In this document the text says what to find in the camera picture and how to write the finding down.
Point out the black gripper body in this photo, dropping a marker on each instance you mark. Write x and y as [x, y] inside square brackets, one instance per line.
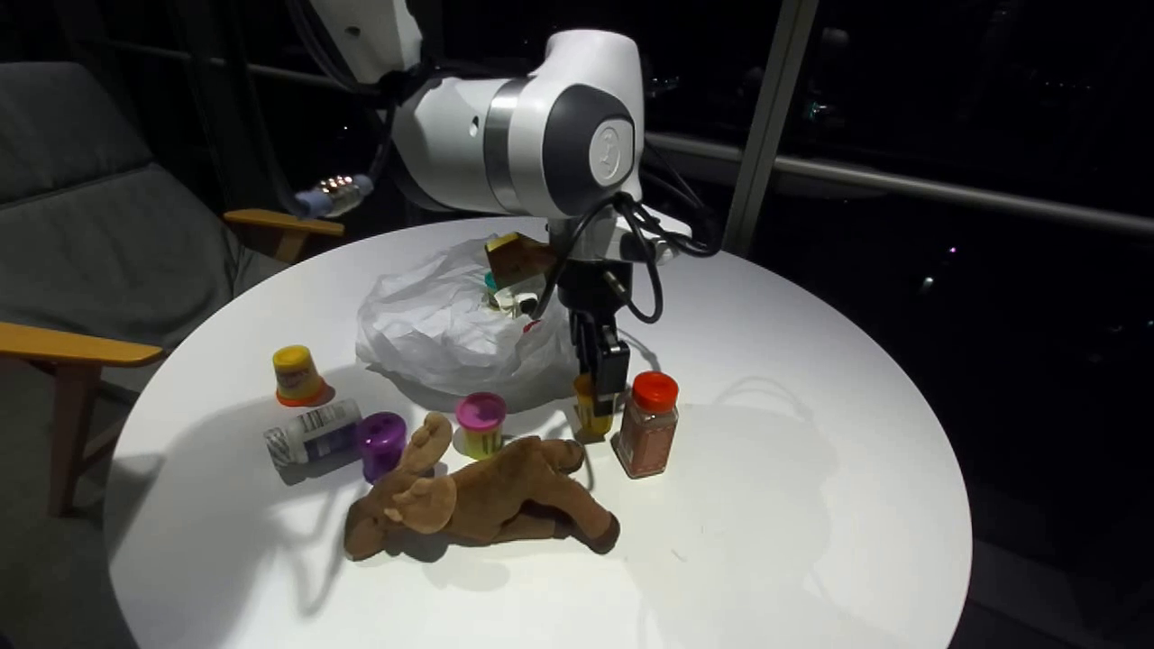
[595, 300]

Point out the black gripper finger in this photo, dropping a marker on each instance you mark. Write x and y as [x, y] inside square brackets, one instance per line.
[584, 365]
[613, 373]

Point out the red lid spice jar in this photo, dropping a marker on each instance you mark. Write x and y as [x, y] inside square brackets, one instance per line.
[649, 437]

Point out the pink lid dough tub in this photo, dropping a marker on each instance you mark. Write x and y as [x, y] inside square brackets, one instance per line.
[481, 418]

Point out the brown plush moose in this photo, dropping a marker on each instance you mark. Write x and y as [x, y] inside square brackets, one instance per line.
[506, 493]

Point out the purple plastic cup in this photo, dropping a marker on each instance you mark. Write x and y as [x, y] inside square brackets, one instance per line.
[381, 442]

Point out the yellow dough tub orange base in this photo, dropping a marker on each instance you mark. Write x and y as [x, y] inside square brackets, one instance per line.
[296, 380]

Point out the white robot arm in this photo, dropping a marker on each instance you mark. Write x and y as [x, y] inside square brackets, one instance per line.
[506, 133]

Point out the clear white plastic bag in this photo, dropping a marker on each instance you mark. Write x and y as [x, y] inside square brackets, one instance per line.
[435, 329]

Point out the grey armchair wooden arms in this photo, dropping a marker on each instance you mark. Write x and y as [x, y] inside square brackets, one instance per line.
[96, 241]

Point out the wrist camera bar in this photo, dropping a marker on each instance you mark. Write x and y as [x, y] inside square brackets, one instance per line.
[516, 258]

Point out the grey window frame post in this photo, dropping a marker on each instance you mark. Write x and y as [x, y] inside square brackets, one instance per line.
[771, 120]

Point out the metal window rail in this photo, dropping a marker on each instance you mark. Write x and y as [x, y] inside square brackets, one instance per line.
[962, 192]

